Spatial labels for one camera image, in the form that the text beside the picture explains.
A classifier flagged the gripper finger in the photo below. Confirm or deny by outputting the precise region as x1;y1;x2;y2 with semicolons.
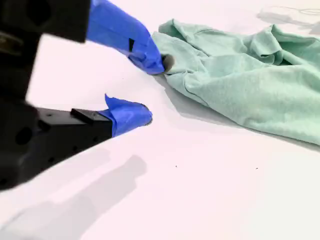
32;93;154;177
46;0;176;76

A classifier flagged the pale green T-shirt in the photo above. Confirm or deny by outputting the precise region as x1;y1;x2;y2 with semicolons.
151;18;320;147

